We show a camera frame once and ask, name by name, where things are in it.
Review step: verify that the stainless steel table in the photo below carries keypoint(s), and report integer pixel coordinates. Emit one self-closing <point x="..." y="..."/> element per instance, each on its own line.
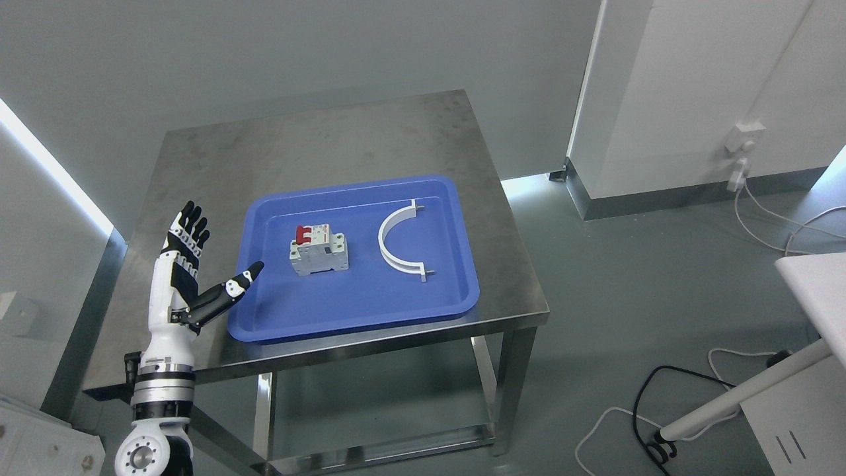
<point x="226" y="167"/>

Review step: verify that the white semicircular pipe clamp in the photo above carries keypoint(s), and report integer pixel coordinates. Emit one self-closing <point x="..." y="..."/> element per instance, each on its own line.
<point x="398" y="241"/>

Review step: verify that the white circuit breaker red switches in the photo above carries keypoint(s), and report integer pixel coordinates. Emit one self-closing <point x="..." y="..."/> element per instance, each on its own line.
<point x="317" y="249"/>

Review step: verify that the blue plastic tray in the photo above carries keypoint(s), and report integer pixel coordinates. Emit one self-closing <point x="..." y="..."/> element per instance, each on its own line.
<point x="282" y="306"/>

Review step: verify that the white table with leg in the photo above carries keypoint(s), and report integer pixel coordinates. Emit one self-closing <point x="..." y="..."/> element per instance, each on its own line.
<point x="796" y="406"/>

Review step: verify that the white cabinet lower left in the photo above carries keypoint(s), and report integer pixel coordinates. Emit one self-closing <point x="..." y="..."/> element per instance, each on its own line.
<point x="35" y="443"/>

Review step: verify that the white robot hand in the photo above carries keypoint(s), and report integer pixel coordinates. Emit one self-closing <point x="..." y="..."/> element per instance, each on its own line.
<point x="174" y="288"/>

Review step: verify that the white wall socket with plug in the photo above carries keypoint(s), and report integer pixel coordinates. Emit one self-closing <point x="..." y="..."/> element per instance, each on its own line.
<point x="741" y="141"/>

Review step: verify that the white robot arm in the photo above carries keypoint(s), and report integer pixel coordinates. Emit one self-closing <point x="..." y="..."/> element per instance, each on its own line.
<point x="161" y="376"/>

